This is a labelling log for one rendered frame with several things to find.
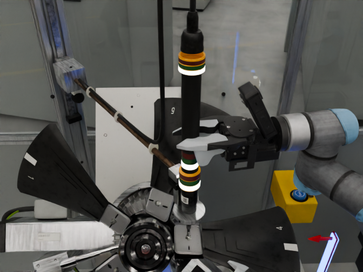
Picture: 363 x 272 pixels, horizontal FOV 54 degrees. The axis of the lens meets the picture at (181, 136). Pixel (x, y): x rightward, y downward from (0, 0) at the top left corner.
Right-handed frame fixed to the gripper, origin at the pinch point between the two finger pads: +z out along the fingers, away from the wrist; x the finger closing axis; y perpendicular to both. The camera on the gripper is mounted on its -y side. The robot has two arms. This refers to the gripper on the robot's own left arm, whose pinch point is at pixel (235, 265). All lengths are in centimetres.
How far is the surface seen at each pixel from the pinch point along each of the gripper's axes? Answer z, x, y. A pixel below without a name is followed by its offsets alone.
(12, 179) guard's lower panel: 115, 39, 29
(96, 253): 27.1, 4.5, 21.6
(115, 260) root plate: 18.3, -1.4, 19.8
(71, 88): 69, -18, 2
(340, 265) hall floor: 12, 130, -103
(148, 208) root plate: 22.4, -5.5, 7.0
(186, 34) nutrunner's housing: 11, -51, 0
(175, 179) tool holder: 14.1, -19.2, 3.4
